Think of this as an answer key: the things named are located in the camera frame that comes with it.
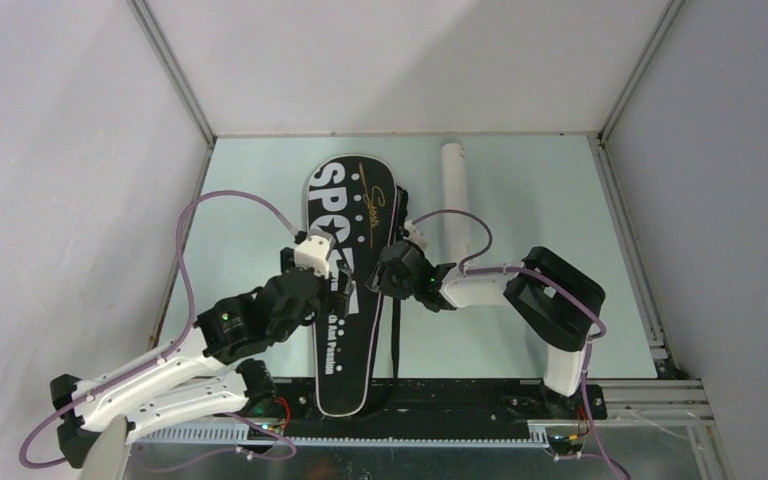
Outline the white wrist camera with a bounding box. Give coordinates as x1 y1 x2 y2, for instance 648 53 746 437
293 230 336 278
402 220 429 252

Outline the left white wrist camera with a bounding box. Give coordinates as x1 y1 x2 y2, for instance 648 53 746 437
293 230 336 278

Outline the black sport racket bag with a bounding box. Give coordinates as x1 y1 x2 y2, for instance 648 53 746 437
304 155 403 418

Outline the white shuttlecock tube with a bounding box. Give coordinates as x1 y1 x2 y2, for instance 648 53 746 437
440 143 472 262

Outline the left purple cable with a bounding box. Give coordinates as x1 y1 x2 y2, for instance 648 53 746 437
18 190 306 468

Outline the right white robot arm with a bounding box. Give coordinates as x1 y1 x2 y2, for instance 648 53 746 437
367 240 607 418

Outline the white slotted cable duct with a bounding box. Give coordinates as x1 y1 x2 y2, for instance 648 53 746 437
138 422 549 448

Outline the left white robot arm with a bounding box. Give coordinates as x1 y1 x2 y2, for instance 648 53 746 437
49 238 354 469

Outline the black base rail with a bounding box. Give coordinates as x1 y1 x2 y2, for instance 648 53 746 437
239 378 608 439

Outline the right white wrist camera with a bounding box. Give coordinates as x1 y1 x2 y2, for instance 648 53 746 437
402 220 429 252

